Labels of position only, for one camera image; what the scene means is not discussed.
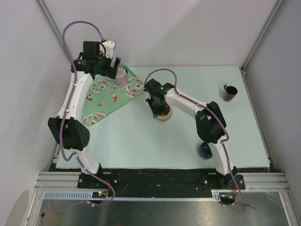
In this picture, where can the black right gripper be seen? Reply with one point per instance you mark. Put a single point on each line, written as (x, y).
(155, 112)

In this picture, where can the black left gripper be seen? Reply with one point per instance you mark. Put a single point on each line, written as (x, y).
(110, 72)

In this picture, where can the beige mug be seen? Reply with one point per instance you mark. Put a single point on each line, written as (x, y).
(166, 115)

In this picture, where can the blue mug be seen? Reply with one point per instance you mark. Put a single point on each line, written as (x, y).
(204, 151)

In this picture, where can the brown mug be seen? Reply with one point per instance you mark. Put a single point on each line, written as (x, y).
(229, 92)

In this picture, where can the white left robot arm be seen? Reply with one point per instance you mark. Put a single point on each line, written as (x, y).
(67, 128)

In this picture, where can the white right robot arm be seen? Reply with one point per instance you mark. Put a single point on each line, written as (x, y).
(210, 123)

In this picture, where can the pink ribbed mug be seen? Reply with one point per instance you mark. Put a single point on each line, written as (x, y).
(121, 78)

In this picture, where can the green floral tray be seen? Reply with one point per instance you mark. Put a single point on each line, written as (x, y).
(104, 97)

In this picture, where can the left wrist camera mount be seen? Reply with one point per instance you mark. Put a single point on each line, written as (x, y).
(107, 48)

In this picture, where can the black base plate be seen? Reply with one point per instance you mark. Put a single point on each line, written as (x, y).
(162, 182)

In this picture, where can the white slotted cable duct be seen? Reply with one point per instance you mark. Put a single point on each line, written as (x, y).
(98, 196)

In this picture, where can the aluminium frame rail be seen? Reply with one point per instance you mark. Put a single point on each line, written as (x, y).
(57, 180)

